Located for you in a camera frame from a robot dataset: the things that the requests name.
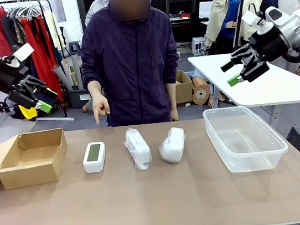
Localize person's right hand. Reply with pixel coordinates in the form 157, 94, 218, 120
86, 79, 112, 126

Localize person in purple jacket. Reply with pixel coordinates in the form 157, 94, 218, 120
71, 0, 188, 133

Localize cream paper roll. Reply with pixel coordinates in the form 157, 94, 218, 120
60, 57, 80, 89

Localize clear plastic container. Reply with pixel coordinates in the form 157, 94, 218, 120
202, 99, 291, 178

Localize small grey step stool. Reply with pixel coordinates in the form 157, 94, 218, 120
68, 40, 82, 57

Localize brown cardboard carton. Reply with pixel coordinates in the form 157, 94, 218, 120
171, 69, 196, 105

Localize black light stand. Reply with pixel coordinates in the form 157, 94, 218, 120
227, 0, 258, 48

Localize long bubble-wrapped clock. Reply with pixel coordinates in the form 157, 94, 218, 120
121, 125, 154, 174

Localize mannequin lying on floor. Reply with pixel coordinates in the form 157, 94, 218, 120
188, 63, 235, 111

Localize person's left hand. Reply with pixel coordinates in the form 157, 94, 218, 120
169, 108, 181, 122

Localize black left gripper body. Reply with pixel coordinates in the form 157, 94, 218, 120
0, 60, 32, 94

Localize black hanging garment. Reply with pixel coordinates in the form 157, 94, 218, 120
1, 14, 26, 55

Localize metal floor bar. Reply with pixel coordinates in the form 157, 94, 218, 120
35, 112, 76, 127

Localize open brown cardboard box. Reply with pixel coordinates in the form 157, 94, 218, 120
0, 127, 73, 192

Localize white monitor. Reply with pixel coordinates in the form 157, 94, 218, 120
196, 0, 217, 20

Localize grey paper roll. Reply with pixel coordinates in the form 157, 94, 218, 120
51, 63, 74, 93

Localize tall grey tube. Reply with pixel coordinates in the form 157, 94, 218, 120
71, 54, 85, 91

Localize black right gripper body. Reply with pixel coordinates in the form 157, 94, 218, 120
247, 26, 291, 64

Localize short bubble-wrapped clock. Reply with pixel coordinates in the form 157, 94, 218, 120
157, 126, 189, 166

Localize mannequin beige coat blue shirt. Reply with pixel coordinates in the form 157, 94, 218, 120
198, 0, 256, 57

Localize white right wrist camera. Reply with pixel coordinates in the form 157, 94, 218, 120
240, 7, 276, 35

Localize dark plastic bin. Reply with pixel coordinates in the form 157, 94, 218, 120
67, 86, 94, 110

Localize long red hanging dress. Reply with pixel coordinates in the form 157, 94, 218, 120
19, 14, 64, 106

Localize mannequin leg grey sock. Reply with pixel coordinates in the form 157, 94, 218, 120
80, 97, 95, 114

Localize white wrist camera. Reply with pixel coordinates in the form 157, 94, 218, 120
3, 41, 37, 69
240, 7, 276, 35

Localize person's left forearm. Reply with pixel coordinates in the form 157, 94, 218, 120
164, 82, 180, 111

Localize white side table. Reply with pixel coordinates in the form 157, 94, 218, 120
187, 40, 300, 119

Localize white unwrapped digital clock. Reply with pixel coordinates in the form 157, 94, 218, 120
80, 140, 109, 175

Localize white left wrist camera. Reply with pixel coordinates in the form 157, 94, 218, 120
3, 41, 37, 69

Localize white floor box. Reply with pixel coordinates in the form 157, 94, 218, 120
190, 36, 209, 57

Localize cream hanging garment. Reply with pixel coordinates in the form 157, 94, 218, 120
42, 9, 64, 60

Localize black clothes rack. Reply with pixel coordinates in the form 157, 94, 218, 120
0, 0, 69, 127

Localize bystander in grey hoodie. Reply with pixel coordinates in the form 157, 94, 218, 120
81, 0, 113, 27

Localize yellow cloth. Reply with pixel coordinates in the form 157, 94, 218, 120
18, 102, 39, 122

